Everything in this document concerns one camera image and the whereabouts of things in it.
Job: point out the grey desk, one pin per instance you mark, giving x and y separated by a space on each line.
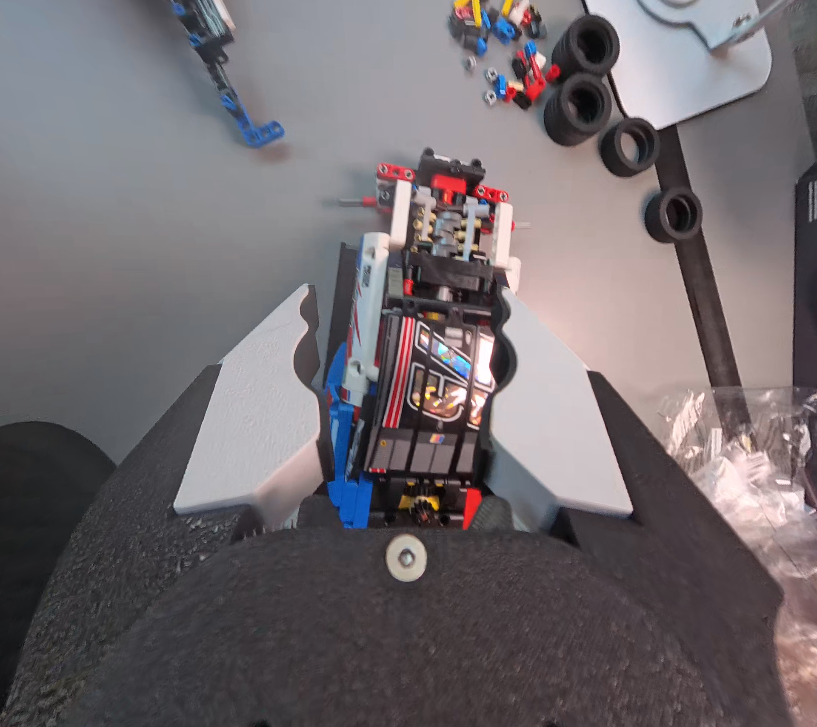
127 229

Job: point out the silver laptop stand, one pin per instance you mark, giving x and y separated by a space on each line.
670 69

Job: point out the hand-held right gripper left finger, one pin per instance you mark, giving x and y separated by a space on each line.
255 420

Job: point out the pile of mixed toy pieces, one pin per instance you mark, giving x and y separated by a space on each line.
504 37

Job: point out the dark cloth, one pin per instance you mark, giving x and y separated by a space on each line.
38 516

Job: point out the black rubber toy tire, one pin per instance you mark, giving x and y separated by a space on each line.
587 44
673 213
629 146
577 107

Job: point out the clear plastic bag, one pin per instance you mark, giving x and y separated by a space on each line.
753 484

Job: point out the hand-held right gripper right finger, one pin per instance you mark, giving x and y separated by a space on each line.
555 433

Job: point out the black toy beam assembly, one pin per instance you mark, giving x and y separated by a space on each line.
220 79

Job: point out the white blue toy race car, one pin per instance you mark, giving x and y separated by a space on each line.
434 369

